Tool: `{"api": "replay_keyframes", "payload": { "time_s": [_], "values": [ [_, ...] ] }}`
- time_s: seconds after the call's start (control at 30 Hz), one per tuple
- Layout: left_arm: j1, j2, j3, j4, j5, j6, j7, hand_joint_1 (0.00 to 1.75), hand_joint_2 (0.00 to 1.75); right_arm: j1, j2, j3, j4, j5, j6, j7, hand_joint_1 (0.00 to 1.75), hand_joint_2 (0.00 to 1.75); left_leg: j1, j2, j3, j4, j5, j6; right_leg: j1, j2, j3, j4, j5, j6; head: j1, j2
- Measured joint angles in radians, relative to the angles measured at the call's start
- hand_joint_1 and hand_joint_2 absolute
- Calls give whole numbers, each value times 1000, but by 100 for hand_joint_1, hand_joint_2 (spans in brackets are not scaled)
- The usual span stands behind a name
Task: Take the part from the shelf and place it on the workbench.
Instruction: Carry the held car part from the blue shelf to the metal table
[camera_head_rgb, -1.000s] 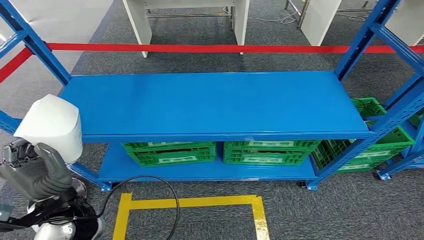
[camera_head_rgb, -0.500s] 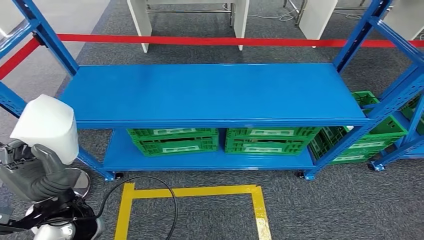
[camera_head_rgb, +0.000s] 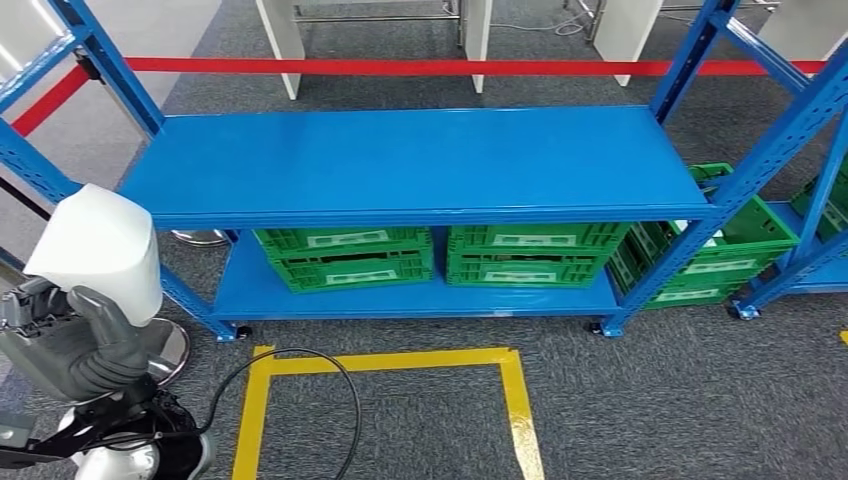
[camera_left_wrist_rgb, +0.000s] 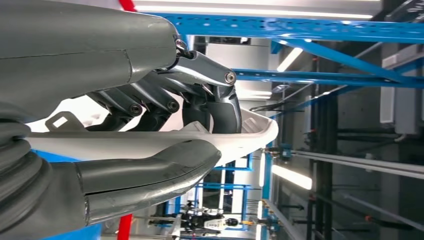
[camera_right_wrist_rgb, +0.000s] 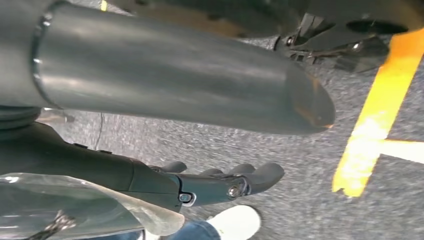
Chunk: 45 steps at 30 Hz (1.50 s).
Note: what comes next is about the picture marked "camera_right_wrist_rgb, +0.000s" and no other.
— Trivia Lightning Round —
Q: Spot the yellow floor tape square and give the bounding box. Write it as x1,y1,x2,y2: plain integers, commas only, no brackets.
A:
332,28,424,199

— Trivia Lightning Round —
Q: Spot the clear plastic cover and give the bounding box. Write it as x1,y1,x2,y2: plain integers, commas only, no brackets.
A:
0,172,185,240

